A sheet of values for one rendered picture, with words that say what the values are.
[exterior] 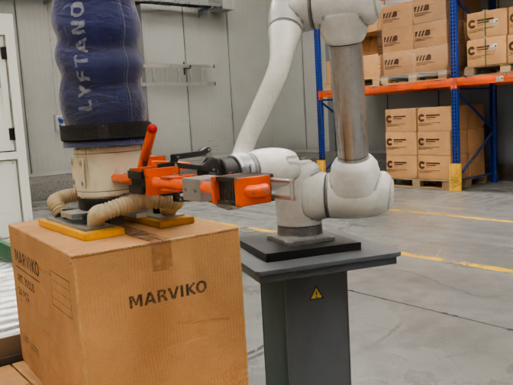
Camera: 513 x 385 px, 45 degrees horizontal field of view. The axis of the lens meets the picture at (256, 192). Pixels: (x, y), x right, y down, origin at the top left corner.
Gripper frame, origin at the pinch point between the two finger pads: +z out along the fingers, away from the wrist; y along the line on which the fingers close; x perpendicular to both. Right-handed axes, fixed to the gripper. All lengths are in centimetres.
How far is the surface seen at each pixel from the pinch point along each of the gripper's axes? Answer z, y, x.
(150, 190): 3.8, 1.8, -2.8
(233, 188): 4.8, -0.4, -34.9
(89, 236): 13.1, 12.0, 9.7
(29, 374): 19, 53, 44
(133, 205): 3.2, 6.0, 6.7
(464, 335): -209, 105, 58
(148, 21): -534, -216, 946
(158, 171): 1.5, -2.2, -2.9
